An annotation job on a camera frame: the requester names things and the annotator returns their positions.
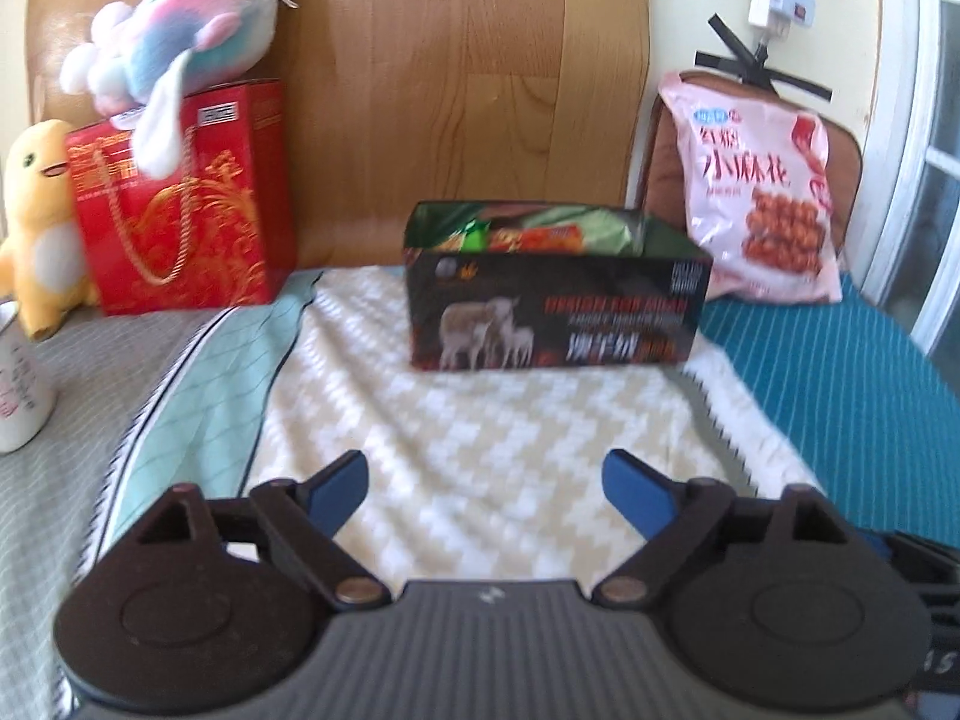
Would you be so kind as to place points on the light green striped blanket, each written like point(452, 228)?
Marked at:
point(217, 405)

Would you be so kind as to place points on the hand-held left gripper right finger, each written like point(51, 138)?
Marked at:
point(637, 491)

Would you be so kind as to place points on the pastel plush toy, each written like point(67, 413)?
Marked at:
point(187, 22)

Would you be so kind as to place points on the white window frame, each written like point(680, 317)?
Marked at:
point(900, 165)

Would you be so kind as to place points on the wooden headboard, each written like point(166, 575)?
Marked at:
point(450, 90)

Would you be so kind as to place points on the beige zigzag blanket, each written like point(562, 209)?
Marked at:
point(487, 450)

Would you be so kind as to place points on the brown seat cushion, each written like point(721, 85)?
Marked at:
point(844, 165)

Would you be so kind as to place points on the pink snack bag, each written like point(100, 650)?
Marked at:
point(757, 187)

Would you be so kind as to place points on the black cardboard box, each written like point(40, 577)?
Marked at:
point(555, 315)

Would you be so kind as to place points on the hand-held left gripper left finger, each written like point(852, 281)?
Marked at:
point(341, 484)

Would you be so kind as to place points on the red gift box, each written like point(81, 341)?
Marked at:
point(202, 217)

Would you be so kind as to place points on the green leaf-print snack packet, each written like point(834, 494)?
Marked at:
point(592, 229)

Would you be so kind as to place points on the long black tape strip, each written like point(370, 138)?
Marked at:
point(802, 84)

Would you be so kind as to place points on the yellow duck plush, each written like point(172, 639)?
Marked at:
point(41, 225)

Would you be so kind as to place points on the grey checked sheet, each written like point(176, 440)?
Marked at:
point(67, 480)

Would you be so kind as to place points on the short black tape strip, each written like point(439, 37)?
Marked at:
point(731, 34)

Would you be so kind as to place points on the bright green snack packet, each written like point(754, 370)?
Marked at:
point(472, 236)

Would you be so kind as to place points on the white cup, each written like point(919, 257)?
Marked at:
point(22, 390)

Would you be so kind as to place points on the teal woven mat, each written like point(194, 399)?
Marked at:
point(825, 390)

